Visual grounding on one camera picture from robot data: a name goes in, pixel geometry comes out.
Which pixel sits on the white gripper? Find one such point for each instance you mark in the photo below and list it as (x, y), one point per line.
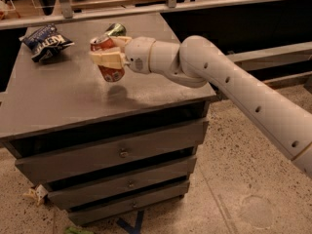
(138, 55)

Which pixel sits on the red coke can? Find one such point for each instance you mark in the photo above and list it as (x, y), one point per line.
(108, 58)

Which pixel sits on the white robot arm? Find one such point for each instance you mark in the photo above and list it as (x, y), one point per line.
(197, 61)

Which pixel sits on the green soda can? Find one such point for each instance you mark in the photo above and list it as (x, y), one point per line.
(116, 29)

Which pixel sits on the blue chip bag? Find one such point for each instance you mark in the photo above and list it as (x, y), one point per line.
(45, 42)

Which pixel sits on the grey drawer cabinet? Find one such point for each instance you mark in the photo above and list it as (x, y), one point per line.
(64, 103)

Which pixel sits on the top grey drawer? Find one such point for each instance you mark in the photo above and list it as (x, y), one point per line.
(58, 165)

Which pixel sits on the grey drawer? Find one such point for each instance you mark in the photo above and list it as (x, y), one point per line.
(103, 188)
(128, 204)
(58, 165)

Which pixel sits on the bottom grey drawer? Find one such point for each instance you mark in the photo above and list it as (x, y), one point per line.
(128, 204)

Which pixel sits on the middle grey drawer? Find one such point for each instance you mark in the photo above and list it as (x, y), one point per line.
(103, 188)

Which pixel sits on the crumpled paper scrap on floor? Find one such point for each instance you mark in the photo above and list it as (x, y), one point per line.
(38, 193)

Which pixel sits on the green object on floor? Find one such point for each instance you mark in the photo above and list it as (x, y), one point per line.
(74, 230)

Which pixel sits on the metal rail frame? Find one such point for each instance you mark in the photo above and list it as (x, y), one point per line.
(25, 13)

